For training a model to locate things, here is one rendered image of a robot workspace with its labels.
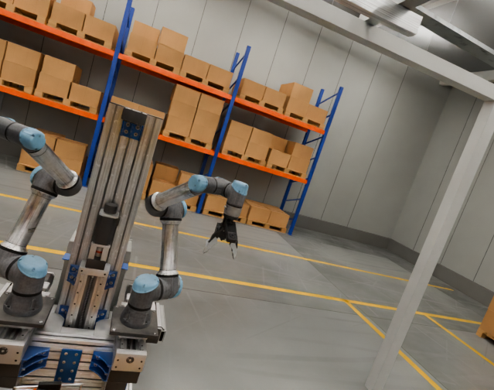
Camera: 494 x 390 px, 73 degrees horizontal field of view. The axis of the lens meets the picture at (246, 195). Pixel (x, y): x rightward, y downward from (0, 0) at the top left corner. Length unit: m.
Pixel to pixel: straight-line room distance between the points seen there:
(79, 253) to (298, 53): 9.36
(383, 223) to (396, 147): 2.71
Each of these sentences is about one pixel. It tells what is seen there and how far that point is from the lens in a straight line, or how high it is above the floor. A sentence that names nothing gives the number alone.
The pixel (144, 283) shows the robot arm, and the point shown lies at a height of 1.26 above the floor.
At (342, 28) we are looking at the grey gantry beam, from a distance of 2.97.
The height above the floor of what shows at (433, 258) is 1.55.
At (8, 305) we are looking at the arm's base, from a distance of 1.84.
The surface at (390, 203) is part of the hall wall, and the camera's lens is 12.94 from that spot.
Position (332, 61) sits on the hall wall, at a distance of 11.04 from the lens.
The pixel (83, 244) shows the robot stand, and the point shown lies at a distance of 1.84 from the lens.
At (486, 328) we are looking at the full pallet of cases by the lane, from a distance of 7.95.
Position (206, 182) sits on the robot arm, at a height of 1.84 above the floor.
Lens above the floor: 2.05
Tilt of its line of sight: 8 degrees down
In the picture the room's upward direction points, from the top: 18 degrees clockwise
